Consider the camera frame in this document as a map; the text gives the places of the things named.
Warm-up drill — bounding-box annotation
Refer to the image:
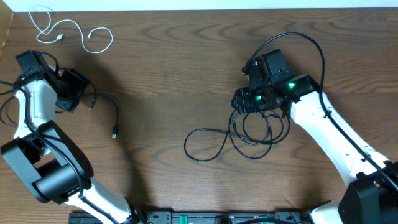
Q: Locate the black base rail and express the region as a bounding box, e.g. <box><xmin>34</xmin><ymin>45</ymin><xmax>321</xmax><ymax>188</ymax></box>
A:
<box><xmin>68</xmin><ymin>210</ymin><xmax>312</xmax><ymax>224</ymax></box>

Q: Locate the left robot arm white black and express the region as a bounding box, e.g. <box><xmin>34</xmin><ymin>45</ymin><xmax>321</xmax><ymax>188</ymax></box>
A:
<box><xmin>1</xmin><ymin>50</ymin><xmax>147</xmax><ymax>223</ymax></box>

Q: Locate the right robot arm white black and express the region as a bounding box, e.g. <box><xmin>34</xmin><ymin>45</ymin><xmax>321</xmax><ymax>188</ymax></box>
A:
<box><xmin>231</xmin><ymin>49</ymin><xmax>397</xmax><ymax>223</ymax></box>

